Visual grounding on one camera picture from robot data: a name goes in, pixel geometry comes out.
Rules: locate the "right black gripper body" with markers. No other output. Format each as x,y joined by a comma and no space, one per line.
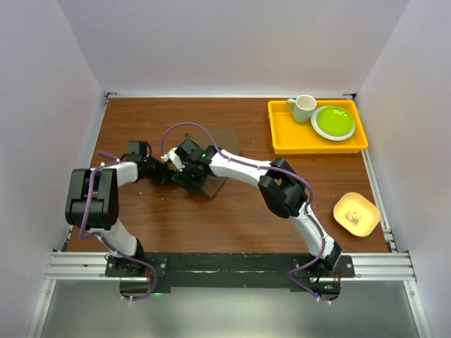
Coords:
189,174

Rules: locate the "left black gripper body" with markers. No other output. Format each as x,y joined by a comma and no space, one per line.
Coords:
156,170

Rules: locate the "brown cloth napkin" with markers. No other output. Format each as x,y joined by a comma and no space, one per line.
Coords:
226,139

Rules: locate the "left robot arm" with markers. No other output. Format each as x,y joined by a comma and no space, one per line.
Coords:
92,202

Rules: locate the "yellow plastic tray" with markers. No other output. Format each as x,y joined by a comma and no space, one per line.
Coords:
289,137

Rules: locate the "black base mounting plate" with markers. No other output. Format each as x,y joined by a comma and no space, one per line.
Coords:
247,270

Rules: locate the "pale green mug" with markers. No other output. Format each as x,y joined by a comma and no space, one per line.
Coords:
302,108

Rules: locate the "green plate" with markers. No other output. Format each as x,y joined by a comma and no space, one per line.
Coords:
333,123

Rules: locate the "yellow panda bowl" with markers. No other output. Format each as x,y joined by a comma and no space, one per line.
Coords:
356,214

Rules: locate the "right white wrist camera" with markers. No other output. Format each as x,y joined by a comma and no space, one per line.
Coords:
172,157

